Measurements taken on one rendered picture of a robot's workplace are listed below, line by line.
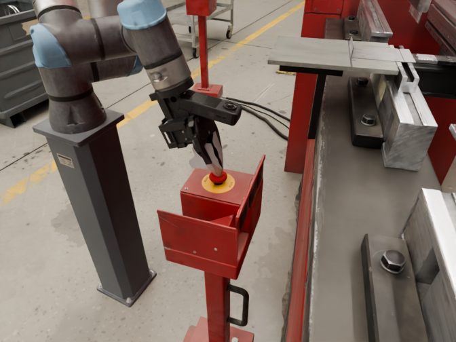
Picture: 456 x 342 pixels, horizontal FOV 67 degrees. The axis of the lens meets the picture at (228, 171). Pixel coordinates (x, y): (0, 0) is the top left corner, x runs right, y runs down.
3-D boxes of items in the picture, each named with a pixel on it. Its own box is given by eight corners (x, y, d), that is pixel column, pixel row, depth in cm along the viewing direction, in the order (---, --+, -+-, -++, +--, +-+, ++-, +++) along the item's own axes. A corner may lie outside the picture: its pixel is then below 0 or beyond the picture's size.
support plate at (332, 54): (277, 39, 87) (277, 35, 87) (386, 47, 82) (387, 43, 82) (267, 64, 74) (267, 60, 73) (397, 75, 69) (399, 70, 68)
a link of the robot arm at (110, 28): (88, 20, 68) (96, 14, 59) (143, 13, 72) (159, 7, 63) (100, 60, 71) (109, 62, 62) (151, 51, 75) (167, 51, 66)
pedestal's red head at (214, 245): (200, 200, 88) (196, 141, 77) (260, 214, 84) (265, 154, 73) (165, 260, 73) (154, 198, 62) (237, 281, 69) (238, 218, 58)
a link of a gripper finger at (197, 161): (201, 177, 75) (184, 141, 71) (225, 174, 73) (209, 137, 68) (196, 186, 73) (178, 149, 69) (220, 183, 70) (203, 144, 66)
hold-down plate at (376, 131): (347, 86, 92) (349, 75, 90) (368, 88, 91) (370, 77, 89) (351, 146, 69) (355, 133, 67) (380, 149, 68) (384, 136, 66)
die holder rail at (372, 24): (355, 22, 145) (360, -3, 139) (370, 23, 143) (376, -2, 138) (363, 63, 106) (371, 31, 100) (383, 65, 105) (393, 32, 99)
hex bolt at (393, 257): (378, 254, 44) (382, 245, 43) (401, 258, 43) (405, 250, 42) (381, 271, 42) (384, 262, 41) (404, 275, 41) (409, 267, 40)
